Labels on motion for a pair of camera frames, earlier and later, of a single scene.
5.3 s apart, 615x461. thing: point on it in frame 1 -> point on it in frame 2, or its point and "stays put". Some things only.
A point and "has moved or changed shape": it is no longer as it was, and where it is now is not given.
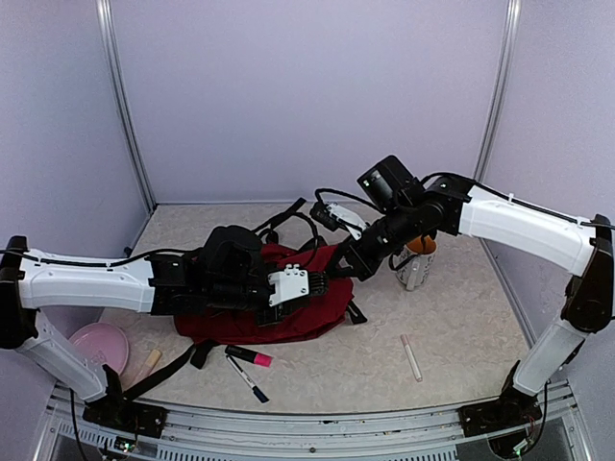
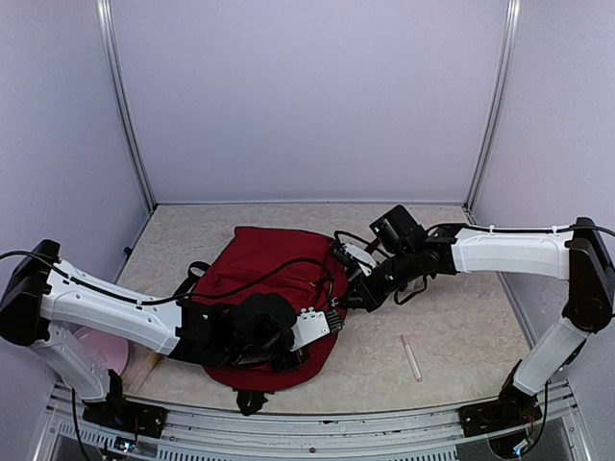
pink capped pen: [410, 357] stays put
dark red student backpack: [234, 243] has moved or changed shape
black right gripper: [362, 266] -> [372, 298]
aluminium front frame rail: [66, 434] stays put
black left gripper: [283, 310] -> [283, 365]
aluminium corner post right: [502, 86] stays put
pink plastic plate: [103, 343] stays put
